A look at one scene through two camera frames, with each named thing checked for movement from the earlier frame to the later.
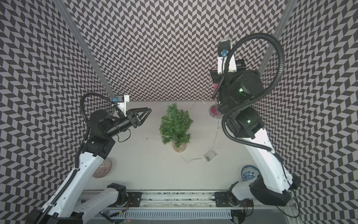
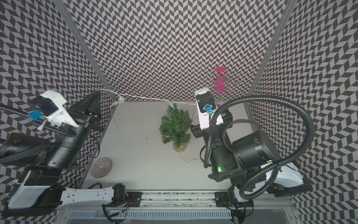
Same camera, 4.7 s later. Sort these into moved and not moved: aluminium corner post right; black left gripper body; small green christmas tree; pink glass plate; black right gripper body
Moved: black right gripper body; black left gripper body
Not moved: aluminium corner post right; small green christmas tree; pink glass plate
